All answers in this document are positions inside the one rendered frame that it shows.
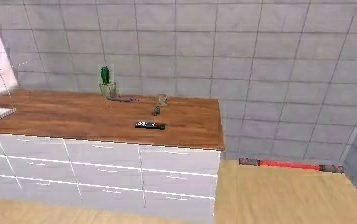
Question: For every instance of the white chest with wooden top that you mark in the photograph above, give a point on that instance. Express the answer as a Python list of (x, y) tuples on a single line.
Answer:
[(119, 173)]

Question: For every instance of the purple pen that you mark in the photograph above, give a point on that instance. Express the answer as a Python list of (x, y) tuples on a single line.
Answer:
[(124, 98)]

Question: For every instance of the green cactus in pale pot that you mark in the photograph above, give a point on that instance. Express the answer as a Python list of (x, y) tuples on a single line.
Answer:
[(105, 83)]

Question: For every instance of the small grey shaker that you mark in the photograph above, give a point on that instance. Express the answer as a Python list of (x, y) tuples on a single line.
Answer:
[(156, 110)]

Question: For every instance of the red bat with grey ends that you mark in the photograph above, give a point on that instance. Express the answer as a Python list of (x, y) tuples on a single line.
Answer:
[(286, 164)]

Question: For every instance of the clear glass mug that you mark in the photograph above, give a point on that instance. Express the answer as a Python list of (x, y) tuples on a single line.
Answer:
[(161, 99)]

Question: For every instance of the black remote control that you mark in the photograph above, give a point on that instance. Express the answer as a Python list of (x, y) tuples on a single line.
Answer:
[(150, 125)]

